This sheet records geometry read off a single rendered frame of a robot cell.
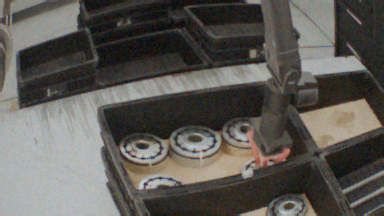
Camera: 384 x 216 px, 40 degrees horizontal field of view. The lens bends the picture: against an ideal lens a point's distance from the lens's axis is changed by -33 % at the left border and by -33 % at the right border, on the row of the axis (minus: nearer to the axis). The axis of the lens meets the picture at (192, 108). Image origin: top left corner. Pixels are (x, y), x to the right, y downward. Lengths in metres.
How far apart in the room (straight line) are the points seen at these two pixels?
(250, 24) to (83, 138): 1.23
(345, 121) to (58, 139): 0.81
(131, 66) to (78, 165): 1.07
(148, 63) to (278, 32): 1.54
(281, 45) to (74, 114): 0.82
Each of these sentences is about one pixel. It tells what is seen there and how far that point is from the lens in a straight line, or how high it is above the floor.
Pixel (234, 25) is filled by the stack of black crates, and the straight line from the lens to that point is 2.80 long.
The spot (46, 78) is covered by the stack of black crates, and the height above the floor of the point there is 0.58.
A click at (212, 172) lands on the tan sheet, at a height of 0.83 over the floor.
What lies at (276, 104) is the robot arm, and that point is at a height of 1.04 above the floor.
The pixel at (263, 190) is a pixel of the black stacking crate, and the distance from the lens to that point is 1.36.
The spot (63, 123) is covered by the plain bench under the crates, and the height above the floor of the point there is 0.70.
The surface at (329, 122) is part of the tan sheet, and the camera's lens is 1.68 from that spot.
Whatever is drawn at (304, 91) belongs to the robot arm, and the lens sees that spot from 1.35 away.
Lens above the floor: 1.77
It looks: 34 degrees down
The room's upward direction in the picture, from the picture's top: 3 degrees clockwise
